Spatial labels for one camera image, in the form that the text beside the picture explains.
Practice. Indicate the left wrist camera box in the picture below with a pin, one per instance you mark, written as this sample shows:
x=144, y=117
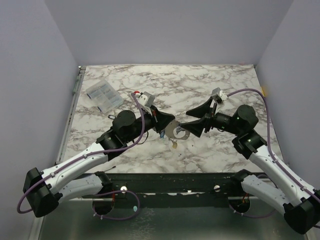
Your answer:
x=146, y=99

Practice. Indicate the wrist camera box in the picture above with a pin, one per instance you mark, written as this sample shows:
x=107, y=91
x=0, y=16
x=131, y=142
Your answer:
x=219, y=96
x=146, y=99

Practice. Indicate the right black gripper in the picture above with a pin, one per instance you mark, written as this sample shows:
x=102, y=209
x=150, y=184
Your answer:
x=208, y=120

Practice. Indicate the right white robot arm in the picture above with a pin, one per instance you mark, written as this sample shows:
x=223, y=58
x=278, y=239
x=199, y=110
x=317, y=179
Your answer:
x=297, y=200

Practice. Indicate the aluminium extrusion rail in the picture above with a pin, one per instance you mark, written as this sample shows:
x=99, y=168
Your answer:
x=60, y=198

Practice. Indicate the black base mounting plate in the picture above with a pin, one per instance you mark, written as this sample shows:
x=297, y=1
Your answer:
x=172, y=190

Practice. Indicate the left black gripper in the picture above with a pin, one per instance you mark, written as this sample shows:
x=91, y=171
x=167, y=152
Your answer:
x=159, y=119

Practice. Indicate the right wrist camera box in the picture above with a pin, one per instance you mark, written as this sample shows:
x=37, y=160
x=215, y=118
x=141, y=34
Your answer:
x=219, y=96

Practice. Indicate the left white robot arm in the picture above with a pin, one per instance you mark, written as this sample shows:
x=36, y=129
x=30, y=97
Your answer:
x=44, y=190

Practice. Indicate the clear plastic organizer box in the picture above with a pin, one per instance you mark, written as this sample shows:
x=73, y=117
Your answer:
x=104, y=96

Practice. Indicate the keyring bunch with keys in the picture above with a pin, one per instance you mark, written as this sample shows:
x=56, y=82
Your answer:
x=173, y=133

